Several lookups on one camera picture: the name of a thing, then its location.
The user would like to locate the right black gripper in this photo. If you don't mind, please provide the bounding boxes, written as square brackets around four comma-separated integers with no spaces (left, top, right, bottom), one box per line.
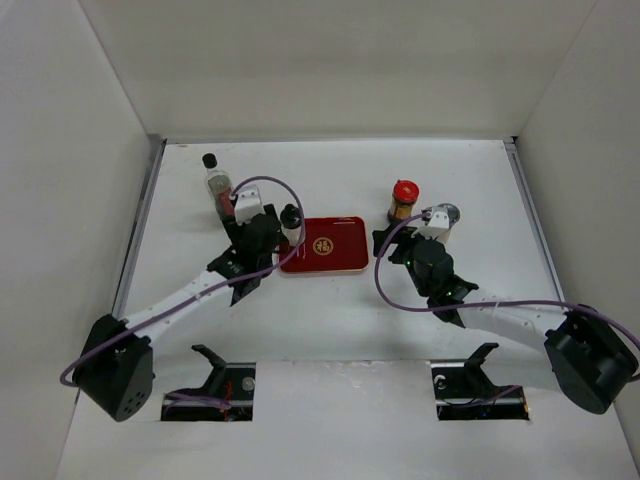
[373,221,439,297]

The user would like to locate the white bottle black cap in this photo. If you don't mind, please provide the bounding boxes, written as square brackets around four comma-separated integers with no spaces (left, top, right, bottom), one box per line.
[280,204,303,248]

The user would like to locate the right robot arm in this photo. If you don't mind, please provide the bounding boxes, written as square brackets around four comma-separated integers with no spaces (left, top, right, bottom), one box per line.
[372,225,639,414]

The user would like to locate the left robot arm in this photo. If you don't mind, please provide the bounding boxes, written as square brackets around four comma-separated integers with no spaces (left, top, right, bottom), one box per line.
[71,204,284,422]

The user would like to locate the dark sauce glass bottle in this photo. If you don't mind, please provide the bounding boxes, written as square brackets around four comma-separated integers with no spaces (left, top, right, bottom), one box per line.
[202,153,234,221]

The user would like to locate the red lid sauce jar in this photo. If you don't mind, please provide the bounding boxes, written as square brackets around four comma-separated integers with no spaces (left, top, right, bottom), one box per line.
[387,179,420,223]

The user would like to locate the silver lid jar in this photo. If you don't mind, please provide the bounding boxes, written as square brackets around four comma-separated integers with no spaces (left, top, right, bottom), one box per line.
[434,203,461,229]

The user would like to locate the red rectangular tray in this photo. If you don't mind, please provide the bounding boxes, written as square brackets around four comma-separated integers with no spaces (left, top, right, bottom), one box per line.
[280,217,369,274]

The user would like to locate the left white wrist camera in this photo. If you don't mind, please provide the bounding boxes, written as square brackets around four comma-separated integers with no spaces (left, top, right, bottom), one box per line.
[234,184,265,225]

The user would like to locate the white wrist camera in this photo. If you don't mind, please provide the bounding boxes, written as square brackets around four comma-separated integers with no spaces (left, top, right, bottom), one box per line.
[234,184,265,225]
[412,206,451,244]

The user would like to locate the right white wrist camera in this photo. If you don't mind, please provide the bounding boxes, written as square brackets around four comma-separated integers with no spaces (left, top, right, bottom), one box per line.
[412,206,451,244]

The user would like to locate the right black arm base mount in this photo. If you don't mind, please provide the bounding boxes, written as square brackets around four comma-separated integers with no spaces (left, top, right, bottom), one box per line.
[430,343,529,421]

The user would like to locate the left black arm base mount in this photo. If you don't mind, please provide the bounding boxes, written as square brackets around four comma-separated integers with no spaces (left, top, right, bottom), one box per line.
[160,344,257,423]

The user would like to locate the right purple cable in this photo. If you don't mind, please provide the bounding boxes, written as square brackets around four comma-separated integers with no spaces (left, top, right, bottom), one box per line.
[374,211,640,409]

